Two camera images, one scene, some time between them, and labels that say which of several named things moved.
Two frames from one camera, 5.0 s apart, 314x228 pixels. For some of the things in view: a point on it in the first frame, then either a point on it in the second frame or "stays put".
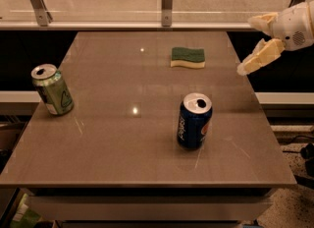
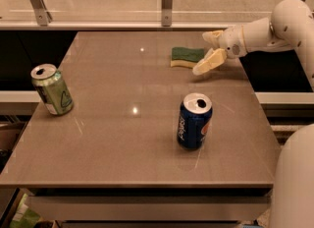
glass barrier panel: [135, 2] stays put
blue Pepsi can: [194, 119] stays put
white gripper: [291, 28] -> [232, 42]
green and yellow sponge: [191, 58] stays put
